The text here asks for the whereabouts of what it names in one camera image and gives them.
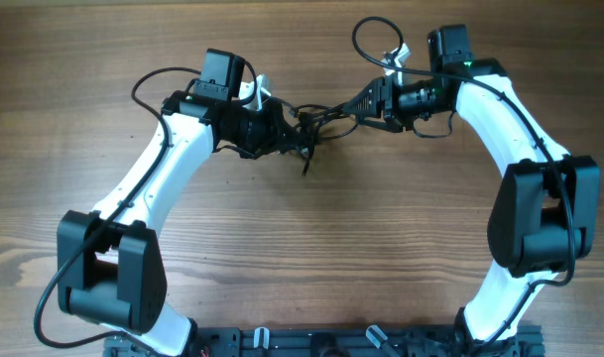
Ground black right camera cable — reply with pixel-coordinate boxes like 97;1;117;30
351;16;578;356

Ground black camera cable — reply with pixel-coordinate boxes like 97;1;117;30
32;66;203;356
351;16;578;356

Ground black left camera cable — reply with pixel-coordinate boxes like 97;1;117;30
32;66;203;356

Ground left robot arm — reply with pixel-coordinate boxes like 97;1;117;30
45;49;314;356

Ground black cable bundle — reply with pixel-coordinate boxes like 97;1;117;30
276;96;360;178

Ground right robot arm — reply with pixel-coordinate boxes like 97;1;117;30
343;25;599;349

